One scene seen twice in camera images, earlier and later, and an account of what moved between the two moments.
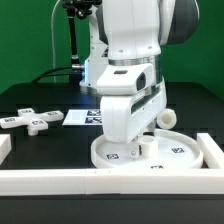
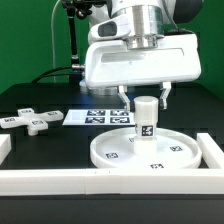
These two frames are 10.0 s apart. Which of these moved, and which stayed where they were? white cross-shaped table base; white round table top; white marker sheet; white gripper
Moved: white gripper
Stayed: white marker sheet; white cross-shaped table base; white round table top
